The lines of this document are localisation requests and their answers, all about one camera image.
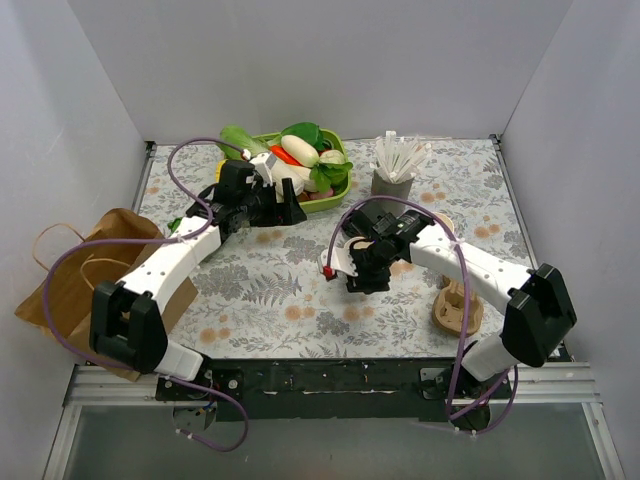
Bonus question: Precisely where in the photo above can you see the white radish toy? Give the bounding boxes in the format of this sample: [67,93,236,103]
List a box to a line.
[281,135,319,168]

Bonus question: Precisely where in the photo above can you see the brown paper bag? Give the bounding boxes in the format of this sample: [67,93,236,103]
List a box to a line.
[14,208,198,354]

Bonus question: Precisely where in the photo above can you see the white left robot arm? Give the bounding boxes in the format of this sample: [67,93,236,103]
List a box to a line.
[89,154,307,400]

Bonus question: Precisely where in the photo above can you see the green plastic tray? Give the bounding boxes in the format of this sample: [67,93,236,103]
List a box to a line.
[254,128,351,213]

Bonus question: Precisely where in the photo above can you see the yellow napa cabbage toy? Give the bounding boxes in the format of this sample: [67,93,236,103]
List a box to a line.
[215,159,226,183]

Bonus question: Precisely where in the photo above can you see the green napa cabbage toy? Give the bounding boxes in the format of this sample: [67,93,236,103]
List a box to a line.
[219,124,269,160]

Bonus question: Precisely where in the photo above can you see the aluminium frame rail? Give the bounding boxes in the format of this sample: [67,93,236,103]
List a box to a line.
[45,362,624,479]

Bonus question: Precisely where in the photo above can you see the white wrapped straws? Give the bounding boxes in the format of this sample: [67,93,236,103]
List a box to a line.
[370,130,432,184]

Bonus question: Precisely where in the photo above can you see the small green cabbage toy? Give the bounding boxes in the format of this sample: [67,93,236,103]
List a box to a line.
[167,218,182,234]

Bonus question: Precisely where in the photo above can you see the green leafy vegetable toy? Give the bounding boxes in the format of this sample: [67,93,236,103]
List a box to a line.
[281,122,324,151]

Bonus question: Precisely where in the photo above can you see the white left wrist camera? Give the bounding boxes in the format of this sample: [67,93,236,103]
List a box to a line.
[250,152,292,185]

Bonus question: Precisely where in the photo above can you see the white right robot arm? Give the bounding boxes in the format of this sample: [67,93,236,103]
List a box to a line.
[330,203,577,398]

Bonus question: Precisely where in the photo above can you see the green paper coffee cup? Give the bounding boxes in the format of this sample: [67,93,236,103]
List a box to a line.
[345,236,374,250]

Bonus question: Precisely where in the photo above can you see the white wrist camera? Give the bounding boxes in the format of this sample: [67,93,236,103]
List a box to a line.
[250,152,292,185]
[317,238,357,281]

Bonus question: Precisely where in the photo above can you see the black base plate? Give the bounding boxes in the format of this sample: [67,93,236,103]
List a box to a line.
[154,355,516,424]

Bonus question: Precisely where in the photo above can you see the bok choy toy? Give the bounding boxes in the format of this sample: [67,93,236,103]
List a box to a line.
[309,150,353,193]

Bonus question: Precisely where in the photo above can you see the brown cardboard cup carrier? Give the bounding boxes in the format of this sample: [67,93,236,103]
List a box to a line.
[430,211,486,337]

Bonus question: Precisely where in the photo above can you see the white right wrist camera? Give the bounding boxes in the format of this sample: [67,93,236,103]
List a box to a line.
[317,238,357,281]

